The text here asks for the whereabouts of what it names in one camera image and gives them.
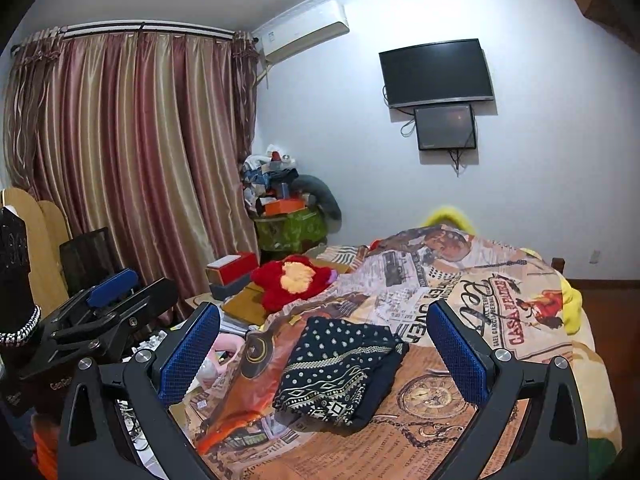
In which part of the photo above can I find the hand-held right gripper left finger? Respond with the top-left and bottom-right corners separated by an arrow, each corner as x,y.
56,302 -> 221,480

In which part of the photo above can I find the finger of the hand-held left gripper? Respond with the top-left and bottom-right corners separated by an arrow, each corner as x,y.
117,277 -> 179,344
82,269 -> 139,309

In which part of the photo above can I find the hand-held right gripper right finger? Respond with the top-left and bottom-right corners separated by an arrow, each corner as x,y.
426,300 -> 591,480

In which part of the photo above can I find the navy patterned hoodie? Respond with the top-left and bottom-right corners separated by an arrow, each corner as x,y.
272,316 -> 410,431

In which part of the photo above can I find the black chair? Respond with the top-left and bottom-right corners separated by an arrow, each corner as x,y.
59,227 -> 121,294

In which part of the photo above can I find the pink plastic item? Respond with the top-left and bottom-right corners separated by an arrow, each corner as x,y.
200,335 -> 246,391

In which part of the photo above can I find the printed blanket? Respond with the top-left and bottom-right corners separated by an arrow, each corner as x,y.
185,225 -> 622,480

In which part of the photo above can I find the beige wooden headboard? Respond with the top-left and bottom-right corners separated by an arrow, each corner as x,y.
0,187 -> 71,306

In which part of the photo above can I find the red and white box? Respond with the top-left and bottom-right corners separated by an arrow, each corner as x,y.
206,251 -> 259,286

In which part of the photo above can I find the red plush toy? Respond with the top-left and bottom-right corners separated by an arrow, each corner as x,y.
250,255 -> 334,309

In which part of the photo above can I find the striped red gold curtain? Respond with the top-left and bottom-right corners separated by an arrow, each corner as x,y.
5,30 -> 261,292

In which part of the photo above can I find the orange box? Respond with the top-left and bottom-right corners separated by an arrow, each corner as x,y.
262,199 -> 307,217

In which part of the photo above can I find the pile of household clutter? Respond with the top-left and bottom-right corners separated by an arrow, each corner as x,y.
241,144 -> 301,211

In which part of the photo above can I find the grey plush cushion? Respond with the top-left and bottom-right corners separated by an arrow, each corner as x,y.
295,174 -> 344,234

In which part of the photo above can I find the small black monitor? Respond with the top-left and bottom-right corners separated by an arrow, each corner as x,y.
413,103 -> 477,152

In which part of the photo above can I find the curtain rod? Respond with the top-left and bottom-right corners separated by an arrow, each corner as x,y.
12,20 -> 259,54

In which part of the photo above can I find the large black television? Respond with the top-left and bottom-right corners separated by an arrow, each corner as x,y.
378,38 -> 496,110

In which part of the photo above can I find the white air conditioner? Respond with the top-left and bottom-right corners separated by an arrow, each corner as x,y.
252,1 -> 350,65

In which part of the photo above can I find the wooden overhead cabinet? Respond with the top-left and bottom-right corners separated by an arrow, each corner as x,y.
557,0 -> 640,56

